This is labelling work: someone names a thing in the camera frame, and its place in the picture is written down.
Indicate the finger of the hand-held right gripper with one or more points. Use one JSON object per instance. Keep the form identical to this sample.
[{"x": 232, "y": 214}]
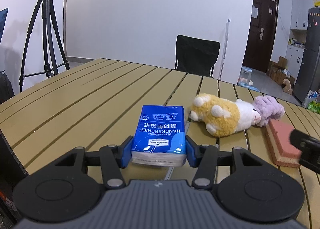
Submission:
[
  {"x": 305, "y": 140},
  {"x": 311, "y": 161}
]

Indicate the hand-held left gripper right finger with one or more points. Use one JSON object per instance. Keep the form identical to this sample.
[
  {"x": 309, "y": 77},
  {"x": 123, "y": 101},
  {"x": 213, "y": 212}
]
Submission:
[{"x": 192, "y": 152}]

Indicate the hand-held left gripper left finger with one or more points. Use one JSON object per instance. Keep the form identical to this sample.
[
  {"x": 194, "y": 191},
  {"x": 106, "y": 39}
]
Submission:
[{"x": 126, "y": 151}]

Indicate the pink and orange sponge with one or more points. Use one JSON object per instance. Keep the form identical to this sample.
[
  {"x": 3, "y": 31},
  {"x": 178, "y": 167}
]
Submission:
[{"x": 280, "y": 138}]

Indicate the blue tissue pack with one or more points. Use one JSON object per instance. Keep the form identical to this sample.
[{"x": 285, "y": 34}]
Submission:
[{"x": 160, "y": 131}]

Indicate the yellow and white plush toy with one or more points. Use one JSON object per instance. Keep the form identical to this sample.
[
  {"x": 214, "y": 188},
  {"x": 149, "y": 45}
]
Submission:
[{"x": 222, "y": 116}]

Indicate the green snack bag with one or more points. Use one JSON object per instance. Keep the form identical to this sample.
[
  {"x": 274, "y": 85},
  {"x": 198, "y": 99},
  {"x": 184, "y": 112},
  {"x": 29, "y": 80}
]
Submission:
[{"x": 314, "y": 105}]

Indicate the tan toy figure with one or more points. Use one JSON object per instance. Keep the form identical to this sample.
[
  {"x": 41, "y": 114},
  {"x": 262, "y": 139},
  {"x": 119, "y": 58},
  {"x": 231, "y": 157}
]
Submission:
[{"x": 288, "y": 86}]

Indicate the tan folding table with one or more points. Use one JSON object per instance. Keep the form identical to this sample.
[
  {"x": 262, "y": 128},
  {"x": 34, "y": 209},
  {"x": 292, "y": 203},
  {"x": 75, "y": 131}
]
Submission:
[{"x": 75, "y": 98}]

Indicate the stack of cardboard boxes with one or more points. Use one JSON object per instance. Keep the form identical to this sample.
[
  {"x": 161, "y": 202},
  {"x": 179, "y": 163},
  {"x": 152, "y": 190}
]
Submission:
[{"x": 277, "y": 71}]

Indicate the grey refrigerator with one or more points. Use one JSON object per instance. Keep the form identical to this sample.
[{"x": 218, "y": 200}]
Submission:
[{"x": 310, "y": 63}]

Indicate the white kitchen cabinet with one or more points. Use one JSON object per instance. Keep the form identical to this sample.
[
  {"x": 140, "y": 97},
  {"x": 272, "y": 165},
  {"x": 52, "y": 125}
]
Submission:
[{"x": 296, "y": 61}]

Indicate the clear plastic water container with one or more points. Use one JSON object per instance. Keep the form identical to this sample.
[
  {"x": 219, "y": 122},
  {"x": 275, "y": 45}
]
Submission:
[{"x": 245, "y": 77}]

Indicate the black folding chair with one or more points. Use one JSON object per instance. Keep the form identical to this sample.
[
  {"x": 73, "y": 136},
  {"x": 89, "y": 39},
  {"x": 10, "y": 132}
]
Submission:
[{"x": 197, "y": 56}]

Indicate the white mop pole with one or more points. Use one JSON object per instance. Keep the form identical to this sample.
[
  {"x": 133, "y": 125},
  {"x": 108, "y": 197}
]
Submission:
[{"x": 225, "y": 48}]

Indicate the dark brown door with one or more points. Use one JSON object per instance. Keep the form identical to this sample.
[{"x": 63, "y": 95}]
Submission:
[{"x": 260, "y": 31}]

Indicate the black suitcase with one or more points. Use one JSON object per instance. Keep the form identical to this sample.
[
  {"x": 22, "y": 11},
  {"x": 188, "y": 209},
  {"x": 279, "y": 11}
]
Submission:
[{"x": 7, "y": 164}]

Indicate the dark blue cushion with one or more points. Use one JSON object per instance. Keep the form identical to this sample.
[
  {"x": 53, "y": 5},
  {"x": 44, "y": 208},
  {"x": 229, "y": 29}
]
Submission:
[{"x": 3, "y": 26}]

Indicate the black camera tripod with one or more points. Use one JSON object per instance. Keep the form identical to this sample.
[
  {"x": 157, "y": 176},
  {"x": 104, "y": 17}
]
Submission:
[{"x": 47, "y": 18}]

